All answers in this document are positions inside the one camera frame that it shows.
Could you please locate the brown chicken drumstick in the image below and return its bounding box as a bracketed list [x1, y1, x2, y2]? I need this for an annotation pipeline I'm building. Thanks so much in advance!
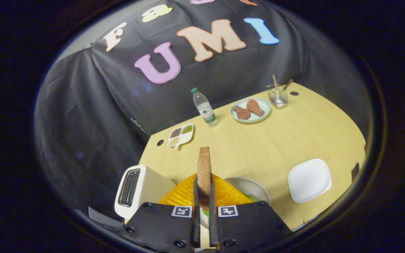
[246, 99, 265, 117]
[233, 106, 251, 121]

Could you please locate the white divided condiment dish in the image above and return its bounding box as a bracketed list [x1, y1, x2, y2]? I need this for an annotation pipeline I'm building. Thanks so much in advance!
[167, 123, 195, 150]

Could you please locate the pale green round plate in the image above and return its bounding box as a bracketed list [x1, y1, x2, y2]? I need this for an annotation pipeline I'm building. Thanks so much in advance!
[230, 97, 271, 124]

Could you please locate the metal mesh utensil holder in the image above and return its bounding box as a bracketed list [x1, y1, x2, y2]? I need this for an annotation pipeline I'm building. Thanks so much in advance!
[266, 84, 289, 109]

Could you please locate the cream toaster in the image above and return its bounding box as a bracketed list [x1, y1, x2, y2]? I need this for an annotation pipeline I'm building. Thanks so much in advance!
[114, 164, 176, 220]

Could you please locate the white round plate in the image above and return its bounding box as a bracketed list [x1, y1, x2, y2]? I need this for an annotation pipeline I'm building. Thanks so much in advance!
[224, 177, 271, 205]

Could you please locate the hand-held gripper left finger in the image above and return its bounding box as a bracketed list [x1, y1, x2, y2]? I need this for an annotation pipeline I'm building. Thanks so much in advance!
[119, 173, 201, 253]

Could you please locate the clear plastic water bottle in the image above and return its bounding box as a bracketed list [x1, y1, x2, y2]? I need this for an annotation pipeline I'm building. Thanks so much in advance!
[191, 87, 219, 127]

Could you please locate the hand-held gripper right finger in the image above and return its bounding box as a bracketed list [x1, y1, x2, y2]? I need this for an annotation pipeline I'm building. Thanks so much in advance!
[208, 172, 293, 253]

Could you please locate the white square plate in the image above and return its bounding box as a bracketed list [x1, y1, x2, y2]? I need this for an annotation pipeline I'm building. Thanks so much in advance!
[288, 158, 332, 204]

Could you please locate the toasted brown bread slice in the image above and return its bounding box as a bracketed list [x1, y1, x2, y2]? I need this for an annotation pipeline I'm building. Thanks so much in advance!
[197, 147, 212, 211]

